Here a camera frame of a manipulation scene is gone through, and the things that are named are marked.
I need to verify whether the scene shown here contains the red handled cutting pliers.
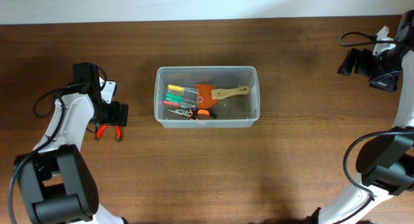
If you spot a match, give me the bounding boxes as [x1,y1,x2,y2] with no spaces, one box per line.
[94,123,123,143]

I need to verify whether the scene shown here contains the orange scraper with wooden handle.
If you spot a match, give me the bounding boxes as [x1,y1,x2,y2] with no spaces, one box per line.
[195,84,250,109]

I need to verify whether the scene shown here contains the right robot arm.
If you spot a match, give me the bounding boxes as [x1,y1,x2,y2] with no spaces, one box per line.
[304,10,413,224]

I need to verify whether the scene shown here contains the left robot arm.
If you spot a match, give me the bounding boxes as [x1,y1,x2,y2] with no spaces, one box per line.
[8,62,129,224]

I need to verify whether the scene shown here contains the clear screwdriver set case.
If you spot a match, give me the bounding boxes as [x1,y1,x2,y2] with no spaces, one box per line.
[160,84,203,109]

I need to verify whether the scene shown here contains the left black cable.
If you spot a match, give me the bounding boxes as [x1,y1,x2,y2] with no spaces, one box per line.
[8,83,88,224]

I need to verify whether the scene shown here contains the black cable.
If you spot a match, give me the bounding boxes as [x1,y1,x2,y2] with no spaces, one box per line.
[338,31,414,199]
[8,83,88,224]

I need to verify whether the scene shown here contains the right black cable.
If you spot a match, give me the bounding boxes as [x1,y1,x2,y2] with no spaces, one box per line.
[338,31,414,199]

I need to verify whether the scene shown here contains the clear plastic container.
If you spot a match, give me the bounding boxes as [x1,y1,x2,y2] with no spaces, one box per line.
[154,66,260,128]

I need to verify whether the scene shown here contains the orange black needle-nose pliers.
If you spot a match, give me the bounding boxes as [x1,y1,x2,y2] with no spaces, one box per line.
[168,109,217,120]

